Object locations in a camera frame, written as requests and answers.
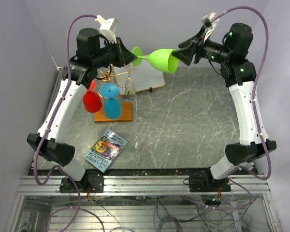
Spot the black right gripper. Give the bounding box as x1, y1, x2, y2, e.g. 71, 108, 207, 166
172, 25, 232, 66

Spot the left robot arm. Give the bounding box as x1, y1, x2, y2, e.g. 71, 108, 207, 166
27, 28, 136, 192

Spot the green plastic goblet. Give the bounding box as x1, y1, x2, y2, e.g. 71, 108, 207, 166
132, 47, 179, 73

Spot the red plastic goblet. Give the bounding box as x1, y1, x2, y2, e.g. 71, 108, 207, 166
83, 80, 102, 113

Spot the gold framed whiteboard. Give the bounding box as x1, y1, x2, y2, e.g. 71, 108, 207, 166
115, 62, 166, 95

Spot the clear wine glass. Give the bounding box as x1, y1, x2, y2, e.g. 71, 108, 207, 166
124, 72, 136, 99

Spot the blue plastic goblet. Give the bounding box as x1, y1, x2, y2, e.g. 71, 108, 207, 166
101, 83, 122, 119

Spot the aluminium rail frame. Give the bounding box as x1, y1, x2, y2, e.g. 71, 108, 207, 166
16, 173, 282, 232

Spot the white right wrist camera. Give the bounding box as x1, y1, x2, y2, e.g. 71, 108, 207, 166
201, 10, 220, 42

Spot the wooden rack base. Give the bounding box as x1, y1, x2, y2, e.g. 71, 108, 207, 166
94, 102, 133, 123

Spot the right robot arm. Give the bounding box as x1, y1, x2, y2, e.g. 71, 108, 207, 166
172, 23, 277, 191

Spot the colourful treehouse book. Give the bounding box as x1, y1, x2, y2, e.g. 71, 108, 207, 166
84, 129, 128, 173

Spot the gold wire glass rack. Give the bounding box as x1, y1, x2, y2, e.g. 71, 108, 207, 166
97, 65, 135, 94

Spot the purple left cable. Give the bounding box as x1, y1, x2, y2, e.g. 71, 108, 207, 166
33, 14, 104, 232

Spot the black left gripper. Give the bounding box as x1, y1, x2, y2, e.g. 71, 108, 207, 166
93, 37, 138, 69

